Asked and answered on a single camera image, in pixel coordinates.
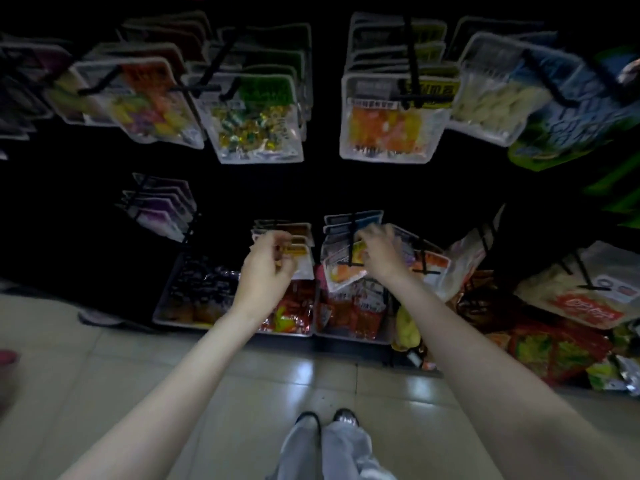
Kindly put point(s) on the person's right hand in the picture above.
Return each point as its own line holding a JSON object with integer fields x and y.
{"x": 388, "y": 255}

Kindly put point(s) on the person's left hand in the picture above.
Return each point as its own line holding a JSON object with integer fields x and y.
{"x": 262, "y": 283}

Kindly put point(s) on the row of small clear pouches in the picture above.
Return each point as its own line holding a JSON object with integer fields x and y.
{"x": 340, "y": 255}

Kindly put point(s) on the white red-label snack bag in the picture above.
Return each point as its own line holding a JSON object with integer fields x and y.
{"x": 585, "y": 300}
{"x": 460, "y": 260}

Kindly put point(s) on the small yellow green pouch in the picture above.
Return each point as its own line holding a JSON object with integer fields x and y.
{"x": 407, "y": 330}

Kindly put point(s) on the small clear purple-label pouch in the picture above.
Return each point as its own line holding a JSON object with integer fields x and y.
{"x": 160, "y": 207}

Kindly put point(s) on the clear green candy packets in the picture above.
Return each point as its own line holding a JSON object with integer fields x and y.
{"x": 255, "y": 130}

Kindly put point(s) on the row of red orange pouches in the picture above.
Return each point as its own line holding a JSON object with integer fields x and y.
{"x": 540, "y": 355}

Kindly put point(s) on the clear colourful-cube candy bag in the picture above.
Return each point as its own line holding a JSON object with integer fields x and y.
{"x": 140, "y": 110}
{"x": 165, "y": 35}

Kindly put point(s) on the green snack pouch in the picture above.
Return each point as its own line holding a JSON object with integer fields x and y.
{"x": 615, "y": 195}

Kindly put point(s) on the blue round snack bag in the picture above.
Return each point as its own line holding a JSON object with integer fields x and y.
{"x": 590, "y": 105}

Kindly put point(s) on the clear mixed candy packets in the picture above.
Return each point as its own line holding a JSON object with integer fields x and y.
{"x": 50, "y": 80}

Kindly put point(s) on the person's left forearm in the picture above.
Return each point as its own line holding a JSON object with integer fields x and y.
{"x": 160, "y": 405}

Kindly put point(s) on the person's right forearm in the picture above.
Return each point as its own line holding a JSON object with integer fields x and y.
{"x": 500, "y": 375}

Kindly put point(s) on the person's left shoe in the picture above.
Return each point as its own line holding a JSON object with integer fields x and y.
{"x": 308, "y": 420}

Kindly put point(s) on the person's shoe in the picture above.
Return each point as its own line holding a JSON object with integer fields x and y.
{"x": 345, "y": 417}
{"x": 308, "y": 420}

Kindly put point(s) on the person's right shoe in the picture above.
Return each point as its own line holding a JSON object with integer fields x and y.
{"x": 345, "y": 417}

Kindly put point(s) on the person's light grey trousers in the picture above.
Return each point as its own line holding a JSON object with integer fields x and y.
{"x": 330, "y": 455}

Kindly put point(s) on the clear tray of red candies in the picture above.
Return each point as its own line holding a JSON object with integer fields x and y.
{"x": 295, "y": 315}

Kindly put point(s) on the clear tray of dark candies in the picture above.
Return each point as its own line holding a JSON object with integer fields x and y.
{"x": 195, "y": 295}

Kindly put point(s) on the clear tray of mixed candies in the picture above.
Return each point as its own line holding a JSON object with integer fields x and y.
{"x": 355, "y": 315}

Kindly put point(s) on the small pink floor object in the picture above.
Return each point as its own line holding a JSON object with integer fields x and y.
{"x": 100, "y": 318}

